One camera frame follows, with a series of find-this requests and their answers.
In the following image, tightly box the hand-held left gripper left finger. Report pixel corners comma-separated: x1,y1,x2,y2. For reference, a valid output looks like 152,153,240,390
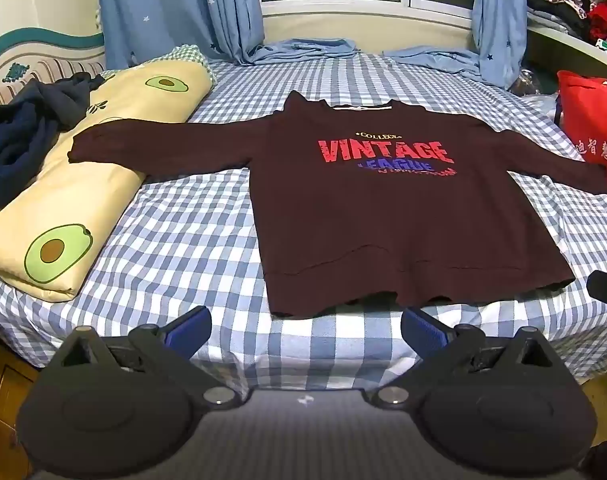
47,305,245,409

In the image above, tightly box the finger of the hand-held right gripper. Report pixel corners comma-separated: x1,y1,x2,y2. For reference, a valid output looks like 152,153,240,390
586,270,607,312

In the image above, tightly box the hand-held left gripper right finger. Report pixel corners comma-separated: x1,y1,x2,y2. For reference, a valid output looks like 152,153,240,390
371,307,587,409

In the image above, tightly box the maroon printed sweatshirt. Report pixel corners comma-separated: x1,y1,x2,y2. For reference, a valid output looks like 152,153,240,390
67,90,607,318

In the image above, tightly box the blue white checked bed sheet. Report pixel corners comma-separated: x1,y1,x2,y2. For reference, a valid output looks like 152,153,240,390
0,52,607,401

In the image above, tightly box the red fabric bag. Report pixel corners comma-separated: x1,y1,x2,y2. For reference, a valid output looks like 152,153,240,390
554,70,607,188

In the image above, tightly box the white plastic bag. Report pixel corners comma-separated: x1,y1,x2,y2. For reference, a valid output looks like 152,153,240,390
526,92,564,127

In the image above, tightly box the yellow avocado print pillow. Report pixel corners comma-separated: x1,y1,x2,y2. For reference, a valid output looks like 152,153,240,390
0,52,215,304

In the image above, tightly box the translucent dark plastic bag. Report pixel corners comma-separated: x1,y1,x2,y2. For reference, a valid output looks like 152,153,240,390
508,67,549,98

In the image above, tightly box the white curved shelf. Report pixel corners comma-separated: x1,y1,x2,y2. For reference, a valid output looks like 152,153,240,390
526,10,607,68

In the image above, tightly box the blue star curtain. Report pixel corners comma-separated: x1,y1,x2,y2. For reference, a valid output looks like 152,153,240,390
383,0,530,92
97,0,360,69

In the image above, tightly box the dark navy garment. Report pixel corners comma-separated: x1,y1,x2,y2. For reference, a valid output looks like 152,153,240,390
0,72,107,209

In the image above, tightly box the green checked pillow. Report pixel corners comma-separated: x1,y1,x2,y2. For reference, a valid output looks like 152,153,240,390
150,44,219,86

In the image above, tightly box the striped teal headboard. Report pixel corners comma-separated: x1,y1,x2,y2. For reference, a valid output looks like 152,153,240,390
0,25,107,107

